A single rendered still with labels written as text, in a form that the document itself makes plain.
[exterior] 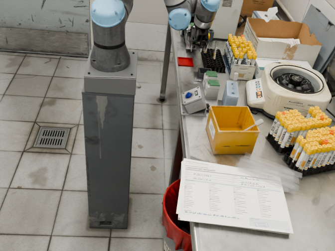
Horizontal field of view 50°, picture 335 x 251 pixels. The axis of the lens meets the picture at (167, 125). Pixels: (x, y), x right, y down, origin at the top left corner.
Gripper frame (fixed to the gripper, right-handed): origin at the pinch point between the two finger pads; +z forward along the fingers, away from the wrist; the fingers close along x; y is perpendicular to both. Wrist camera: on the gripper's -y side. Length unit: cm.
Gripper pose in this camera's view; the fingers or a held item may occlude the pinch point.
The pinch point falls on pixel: (194, 45)
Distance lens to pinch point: 166.9
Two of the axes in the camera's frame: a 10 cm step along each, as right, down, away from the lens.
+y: -0.2, 9.4, -3.5
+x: 9.9, 0.6, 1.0
